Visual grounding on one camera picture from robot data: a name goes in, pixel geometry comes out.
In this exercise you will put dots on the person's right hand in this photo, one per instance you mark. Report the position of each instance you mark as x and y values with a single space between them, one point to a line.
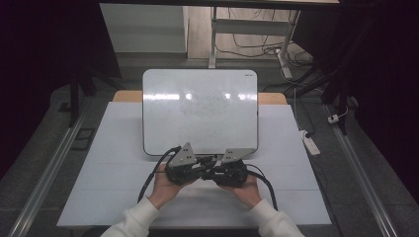
245 194

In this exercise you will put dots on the white metal desk frame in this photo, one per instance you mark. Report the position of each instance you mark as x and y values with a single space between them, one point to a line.
250 27

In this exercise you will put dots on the white power strip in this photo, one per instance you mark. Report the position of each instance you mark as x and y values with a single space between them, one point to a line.
309 143

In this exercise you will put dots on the person's left hand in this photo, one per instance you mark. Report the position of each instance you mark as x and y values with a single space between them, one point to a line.
164 191

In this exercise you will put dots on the black stand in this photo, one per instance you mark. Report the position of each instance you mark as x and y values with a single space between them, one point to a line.
75 98
339 85

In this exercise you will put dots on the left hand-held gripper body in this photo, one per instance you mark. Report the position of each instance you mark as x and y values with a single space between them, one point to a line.
183 164

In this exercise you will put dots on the white back panel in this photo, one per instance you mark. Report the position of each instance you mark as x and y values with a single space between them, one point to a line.
145 29

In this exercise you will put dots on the metal floor rail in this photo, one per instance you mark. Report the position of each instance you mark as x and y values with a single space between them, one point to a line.
46 177
362 177

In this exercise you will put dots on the small white adapter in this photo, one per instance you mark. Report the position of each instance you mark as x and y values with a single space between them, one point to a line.
333 118

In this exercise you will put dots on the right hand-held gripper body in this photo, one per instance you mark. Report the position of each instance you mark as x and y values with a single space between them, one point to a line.
232 173

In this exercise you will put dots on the white whiteboard with black rim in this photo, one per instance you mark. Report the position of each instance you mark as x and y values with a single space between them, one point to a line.
197 115

